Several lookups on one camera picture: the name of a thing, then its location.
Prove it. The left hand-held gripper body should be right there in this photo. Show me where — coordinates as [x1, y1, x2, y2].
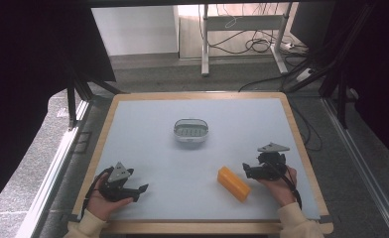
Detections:
[97, 161, 141, 203]

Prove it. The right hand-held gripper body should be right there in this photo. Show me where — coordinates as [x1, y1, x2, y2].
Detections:
[251, 142, 291, 182]

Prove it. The orange soap bar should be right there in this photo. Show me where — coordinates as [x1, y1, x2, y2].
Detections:
[216, 166, 252, 203]

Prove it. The white soap dish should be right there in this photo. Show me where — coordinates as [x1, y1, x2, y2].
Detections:
[173, 118, 210, 144]

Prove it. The person's right hand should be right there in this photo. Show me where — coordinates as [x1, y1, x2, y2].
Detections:
[257, 166, 300, 208]

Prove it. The person's left hand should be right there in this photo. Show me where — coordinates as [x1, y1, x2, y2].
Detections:
[86, 172, 135, 222]

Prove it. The black metal stand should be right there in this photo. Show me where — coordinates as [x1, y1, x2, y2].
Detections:
[283, 3, 377, 130]
[65, 62, 127, 131]

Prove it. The white power strip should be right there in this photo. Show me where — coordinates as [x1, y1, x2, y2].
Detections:
[295, 66, 314, 83]

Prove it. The dark curtain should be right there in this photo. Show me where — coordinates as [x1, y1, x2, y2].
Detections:
[327, 0, 389, 170]
[0, 0, 117, 216]

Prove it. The white panel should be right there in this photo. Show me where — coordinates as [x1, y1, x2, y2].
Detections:
[90, 5, 181, 58]

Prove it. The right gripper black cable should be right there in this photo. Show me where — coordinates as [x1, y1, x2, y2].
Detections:
[271, 161, 304, 211]

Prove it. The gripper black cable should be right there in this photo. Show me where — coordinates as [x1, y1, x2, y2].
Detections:
[271, 161, 304, 211]
[80, 166, 115, 220]

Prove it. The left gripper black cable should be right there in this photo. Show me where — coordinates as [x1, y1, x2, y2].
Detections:
[80, 166, 115, 220]

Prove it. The aluminium rail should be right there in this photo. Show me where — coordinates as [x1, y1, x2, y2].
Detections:
[13, 98, 92, 238]
[321, 97, 389, 238]

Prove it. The tangle of black floor cables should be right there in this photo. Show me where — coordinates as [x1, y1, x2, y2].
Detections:
[204, 3, 311, 93]

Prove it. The white metal desk frame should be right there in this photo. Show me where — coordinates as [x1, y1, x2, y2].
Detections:
[198, 2, 296, 77]

